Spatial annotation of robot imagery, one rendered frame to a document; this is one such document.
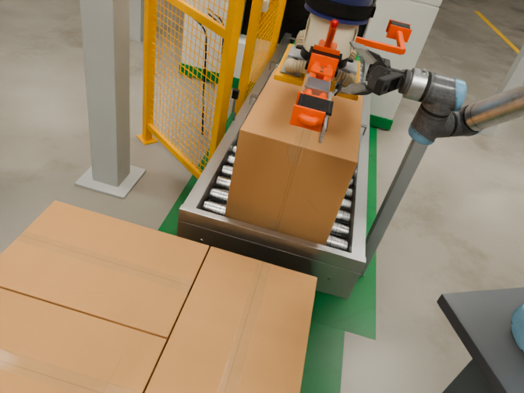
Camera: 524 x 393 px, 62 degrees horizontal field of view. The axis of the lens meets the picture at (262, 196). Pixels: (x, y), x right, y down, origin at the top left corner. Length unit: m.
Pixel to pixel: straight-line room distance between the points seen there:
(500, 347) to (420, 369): 0.87
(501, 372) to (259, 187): 0.90
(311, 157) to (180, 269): 0.57
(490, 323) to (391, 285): 1.10
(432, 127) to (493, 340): 0.63
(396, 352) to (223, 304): 1.05
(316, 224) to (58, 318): 0.89
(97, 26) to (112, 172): 0.81
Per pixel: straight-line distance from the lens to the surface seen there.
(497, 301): 1.52
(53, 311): 1.41
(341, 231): 1.79
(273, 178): 1.51
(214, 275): 1.48
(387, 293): 2.42
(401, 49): 1.66
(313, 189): 1.51
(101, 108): 2.40
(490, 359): 1.35
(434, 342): 2.35
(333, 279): 1.67
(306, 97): 1.06
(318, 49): 1.40
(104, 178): 2.66
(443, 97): 1.38
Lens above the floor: 1.67
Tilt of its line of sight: 38 degrees down
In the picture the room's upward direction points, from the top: 13 degrees clockwise
